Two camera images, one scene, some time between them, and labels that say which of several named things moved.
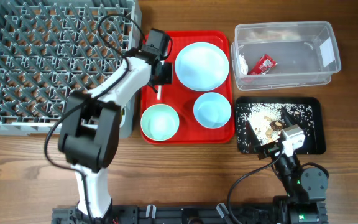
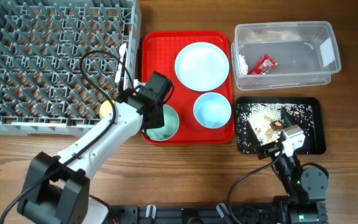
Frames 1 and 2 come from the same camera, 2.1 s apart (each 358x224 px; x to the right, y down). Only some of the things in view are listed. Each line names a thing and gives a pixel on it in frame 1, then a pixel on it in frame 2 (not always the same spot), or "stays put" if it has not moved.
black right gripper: x=268 y=150 stays put
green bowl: x=160 y=122 stays put
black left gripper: x=168 y=79 -> x=160 y=122
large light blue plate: x=201 y=66 stays put
